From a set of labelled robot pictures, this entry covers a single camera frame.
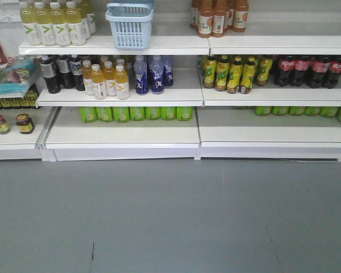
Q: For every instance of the yellow lemon tea bottle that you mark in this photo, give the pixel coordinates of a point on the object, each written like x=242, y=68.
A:
x=249, y=70
x=235, y=73
x=222, y=73
x=209, y=68

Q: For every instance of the orange juice glass bottle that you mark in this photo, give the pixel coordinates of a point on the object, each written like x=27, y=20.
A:
x=219, y=15
x=205, y=19
x=240, y=16

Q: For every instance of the dark drink bottle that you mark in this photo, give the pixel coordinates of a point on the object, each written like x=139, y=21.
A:
x=49, y=72
x=65, y=71
x=76, y=68

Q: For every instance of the orange vitamin drink bottle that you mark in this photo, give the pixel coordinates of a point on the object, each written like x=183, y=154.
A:
x=121, y=82
x=109, y=76
x=98, y=82

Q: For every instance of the pale green drink bottle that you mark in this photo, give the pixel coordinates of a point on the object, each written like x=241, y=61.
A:
x=28, y=17
x=59, y=25
x=44, y=24
x=75, y=24

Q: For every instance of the light blue plastic basket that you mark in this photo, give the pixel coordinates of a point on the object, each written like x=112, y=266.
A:
x=130, y=23

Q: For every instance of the blue sports drink bottle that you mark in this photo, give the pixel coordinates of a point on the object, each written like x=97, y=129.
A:
x=168, y=70
x=140, y=70
x=157, y=70

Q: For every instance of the white metal shelf unit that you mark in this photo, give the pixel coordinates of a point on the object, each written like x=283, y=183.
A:
x=223, y=126

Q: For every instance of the plastic cola bottle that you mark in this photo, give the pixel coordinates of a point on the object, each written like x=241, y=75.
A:
x=319, y=69
x=285, y=67
x=331, y=78
x=301, y=65

